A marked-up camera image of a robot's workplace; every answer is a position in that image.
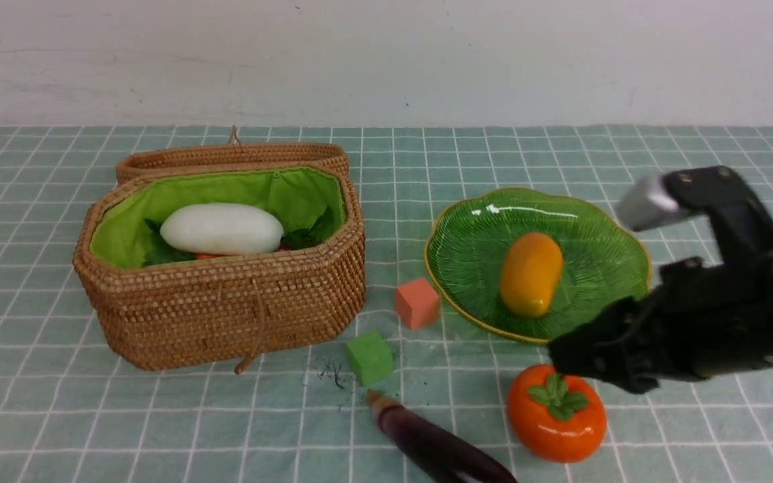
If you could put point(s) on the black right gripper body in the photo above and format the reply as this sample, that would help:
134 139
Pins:
627 344

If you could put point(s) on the orange persimmon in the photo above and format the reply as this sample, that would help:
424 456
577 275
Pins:
558 418

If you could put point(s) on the yellow orange mango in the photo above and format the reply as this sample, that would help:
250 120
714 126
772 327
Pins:
531 271

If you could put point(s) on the purple eggplant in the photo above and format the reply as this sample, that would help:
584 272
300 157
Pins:
443 456

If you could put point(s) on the white radish with leaves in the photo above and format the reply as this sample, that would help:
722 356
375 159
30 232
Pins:
236 229

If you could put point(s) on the orange carrot with leaves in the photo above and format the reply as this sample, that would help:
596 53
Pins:
281 248

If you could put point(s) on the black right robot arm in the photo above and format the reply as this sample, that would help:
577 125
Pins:
699 322

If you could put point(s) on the green glass leaf plate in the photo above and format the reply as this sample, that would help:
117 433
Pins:
602 262

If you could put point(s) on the orange foam cube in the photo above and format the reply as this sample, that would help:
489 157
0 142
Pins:
417 303

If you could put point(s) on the green foam cube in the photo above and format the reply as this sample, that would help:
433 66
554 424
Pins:
370 358

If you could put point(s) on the woven wicker basket green lining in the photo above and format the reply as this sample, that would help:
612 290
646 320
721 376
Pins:
169 316

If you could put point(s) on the woven wicker basket lid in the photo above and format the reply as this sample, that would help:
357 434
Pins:
233 152

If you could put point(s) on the green checkered tablecloth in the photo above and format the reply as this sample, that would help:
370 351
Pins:
72 411

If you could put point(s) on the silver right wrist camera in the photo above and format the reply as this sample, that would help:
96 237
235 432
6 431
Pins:
742 226

